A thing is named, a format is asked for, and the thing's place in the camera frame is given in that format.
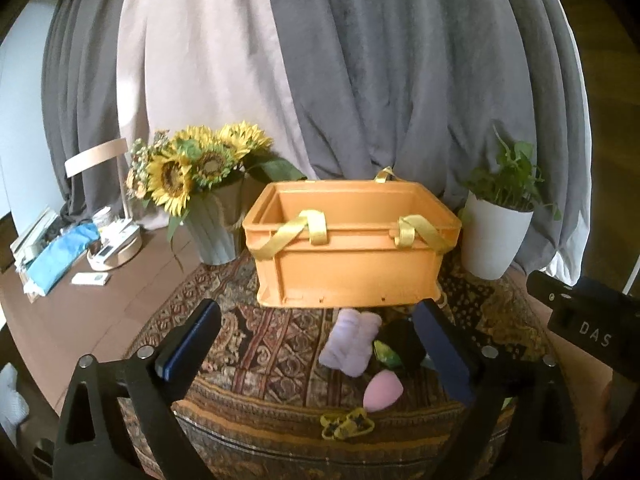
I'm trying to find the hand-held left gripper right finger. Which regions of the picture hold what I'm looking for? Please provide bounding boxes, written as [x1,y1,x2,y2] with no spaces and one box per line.
[412,299,585,480]

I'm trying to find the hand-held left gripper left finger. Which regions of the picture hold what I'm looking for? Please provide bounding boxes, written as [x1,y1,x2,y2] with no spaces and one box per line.
[52,299,223,480]

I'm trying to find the pink makeup sponge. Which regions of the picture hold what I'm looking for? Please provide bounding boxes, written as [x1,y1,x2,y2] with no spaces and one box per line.
[362,370,405,413]

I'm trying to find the orange plastic crate yellow ribbons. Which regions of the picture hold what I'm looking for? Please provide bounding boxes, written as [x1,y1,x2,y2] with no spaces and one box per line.
[242,166,462,309]

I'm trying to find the black soft item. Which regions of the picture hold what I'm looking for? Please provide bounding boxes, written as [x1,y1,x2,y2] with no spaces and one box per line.
[380,320,427,373]

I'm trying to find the green patterned soft item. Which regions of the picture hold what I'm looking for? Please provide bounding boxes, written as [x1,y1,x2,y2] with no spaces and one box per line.
[374,340,403,368]

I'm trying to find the patterned table mat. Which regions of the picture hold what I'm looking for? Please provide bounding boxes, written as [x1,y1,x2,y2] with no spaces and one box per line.
[117,252,556,480]

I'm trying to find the lavender folded towel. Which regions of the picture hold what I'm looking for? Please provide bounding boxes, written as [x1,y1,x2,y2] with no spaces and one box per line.
[320,309,383,378]

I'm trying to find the grey ribbed vase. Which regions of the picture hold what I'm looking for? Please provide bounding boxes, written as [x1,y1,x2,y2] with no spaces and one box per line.
[182,177,251,266]

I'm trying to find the round white tray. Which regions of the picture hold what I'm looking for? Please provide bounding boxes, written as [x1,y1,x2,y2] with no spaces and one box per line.
[86,220,143,272]

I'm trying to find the green plant in white pot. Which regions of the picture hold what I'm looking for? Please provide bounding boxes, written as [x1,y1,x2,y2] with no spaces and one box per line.
[459,127,563,281]

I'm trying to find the blue cloth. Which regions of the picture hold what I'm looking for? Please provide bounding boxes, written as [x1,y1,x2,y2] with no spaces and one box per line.
[25,223,101,296]

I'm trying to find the sunflower bouquet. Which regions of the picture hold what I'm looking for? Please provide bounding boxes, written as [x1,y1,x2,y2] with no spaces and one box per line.
[125,121,308,241]

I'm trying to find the white sheer curtain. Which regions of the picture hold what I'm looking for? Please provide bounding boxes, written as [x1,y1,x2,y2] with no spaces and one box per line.
[562,10,593,283]

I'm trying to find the stack of books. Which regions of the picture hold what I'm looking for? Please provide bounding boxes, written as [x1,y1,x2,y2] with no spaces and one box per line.
[10,206,62,275]

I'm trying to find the white plastic bag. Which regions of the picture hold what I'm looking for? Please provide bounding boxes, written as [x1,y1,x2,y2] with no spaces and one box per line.
[0,362,31,433]

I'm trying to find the wooden chair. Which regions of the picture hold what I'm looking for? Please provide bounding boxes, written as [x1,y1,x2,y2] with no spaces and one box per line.
[65,139,130,221]

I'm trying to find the narrow grey curtain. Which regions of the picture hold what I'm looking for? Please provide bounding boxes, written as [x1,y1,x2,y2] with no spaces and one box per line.
[41,0,133,221]

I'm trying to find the beige curtain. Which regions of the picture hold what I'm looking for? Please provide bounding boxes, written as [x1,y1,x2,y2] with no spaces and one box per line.
[117,0,313,231]

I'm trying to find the wide grey curtain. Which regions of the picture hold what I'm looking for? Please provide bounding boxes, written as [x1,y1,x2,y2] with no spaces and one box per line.
[265,0,591,281]

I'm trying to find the yellow hair tie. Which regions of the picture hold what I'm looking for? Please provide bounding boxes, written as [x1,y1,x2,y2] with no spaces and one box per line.
[320,408,375,441]

